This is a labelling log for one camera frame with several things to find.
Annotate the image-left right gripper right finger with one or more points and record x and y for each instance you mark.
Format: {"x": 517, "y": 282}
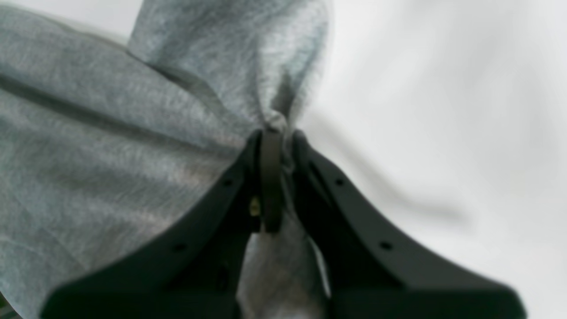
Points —
{"x": 375, "y": 270}

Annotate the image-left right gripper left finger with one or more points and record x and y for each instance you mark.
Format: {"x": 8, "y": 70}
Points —
{"x": 192, "y": 270}

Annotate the grey t-shirt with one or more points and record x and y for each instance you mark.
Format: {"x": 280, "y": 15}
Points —
{"x": 104, "y": 146}

